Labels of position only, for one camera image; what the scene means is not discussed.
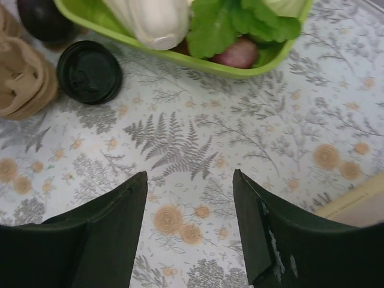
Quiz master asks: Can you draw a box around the green vegetable basket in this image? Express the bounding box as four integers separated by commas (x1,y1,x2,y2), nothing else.
55,0,312,80

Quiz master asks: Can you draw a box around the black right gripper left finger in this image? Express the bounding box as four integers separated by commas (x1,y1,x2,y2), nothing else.
1,172,148,287

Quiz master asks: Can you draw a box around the purple eggplant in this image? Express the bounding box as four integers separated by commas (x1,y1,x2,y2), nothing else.
16,0,79,46

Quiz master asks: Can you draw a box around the brown cardboard cup carrier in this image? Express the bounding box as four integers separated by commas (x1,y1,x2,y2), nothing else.
1,6,58,121

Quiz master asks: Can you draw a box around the green napa cabbage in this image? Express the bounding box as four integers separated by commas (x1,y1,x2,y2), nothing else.
103,0,192,50

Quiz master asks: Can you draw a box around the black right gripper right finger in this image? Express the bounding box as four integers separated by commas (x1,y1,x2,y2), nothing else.
233,170,383,287

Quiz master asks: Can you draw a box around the pink paper gift bag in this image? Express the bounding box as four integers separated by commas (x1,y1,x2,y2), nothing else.
315,172,384,227

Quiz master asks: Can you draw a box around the black coffee cup lid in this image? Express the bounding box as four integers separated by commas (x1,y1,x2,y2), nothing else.
56,40,123,105

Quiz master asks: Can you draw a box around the green leafy bok choy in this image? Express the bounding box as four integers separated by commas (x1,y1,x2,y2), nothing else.
187,1,302,59

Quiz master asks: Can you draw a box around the floral patterned table mat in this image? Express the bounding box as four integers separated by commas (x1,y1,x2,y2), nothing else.
1,1,383,287

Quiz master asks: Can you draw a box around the pale green cabbage head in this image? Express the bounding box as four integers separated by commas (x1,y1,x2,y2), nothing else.
263,0,307,17

